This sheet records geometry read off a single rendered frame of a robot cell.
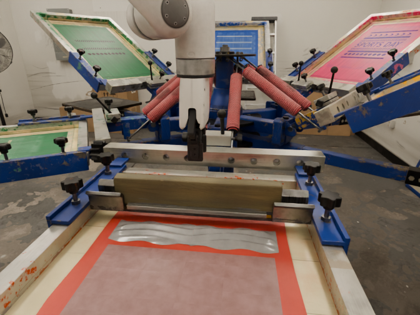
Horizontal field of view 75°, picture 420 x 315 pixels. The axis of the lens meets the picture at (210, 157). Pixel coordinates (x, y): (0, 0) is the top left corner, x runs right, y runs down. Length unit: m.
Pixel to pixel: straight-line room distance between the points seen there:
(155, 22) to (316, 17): 4.43
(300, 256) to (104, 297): 0.36
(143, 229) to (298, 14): 4.40
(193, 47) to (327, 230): 0.43
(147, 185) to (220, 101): 0.81
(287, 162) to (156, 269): 0.49
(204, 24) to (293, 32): 4.24
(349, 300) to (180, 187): 0.37
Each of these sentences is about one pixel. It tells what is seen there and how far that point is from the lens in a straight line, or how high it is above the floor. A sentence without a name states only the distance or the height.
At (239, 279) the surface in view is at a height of 0.96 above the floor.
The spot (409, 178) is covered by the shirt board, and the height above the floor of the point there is 0.90.
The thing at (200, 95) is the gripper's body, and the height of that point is 1.25.
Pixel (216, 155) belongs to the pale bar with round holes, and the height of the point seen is 1.03.
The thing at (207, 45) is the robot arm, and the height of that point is 1.34.
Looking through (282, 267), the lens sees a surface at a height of 0.96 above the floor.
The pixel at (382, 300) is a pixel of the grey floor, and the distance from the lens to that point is 2.00.
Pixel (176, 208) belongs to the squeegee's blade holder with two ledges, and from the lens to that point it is 0.63.
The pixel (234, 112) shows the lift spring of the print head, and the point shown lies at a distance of 1.07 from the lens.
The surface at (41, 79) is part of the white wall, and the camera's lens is 5.94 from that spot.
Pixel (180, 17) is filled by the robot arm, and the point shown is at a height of 1.38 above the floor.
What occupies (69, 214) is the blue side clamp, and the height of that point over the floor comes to 1.00.
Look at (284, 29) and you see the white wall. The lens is 4.72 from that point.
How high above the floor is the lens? 1.33
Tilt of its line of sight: 22 degrees down
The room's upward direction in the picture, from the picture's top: straight up
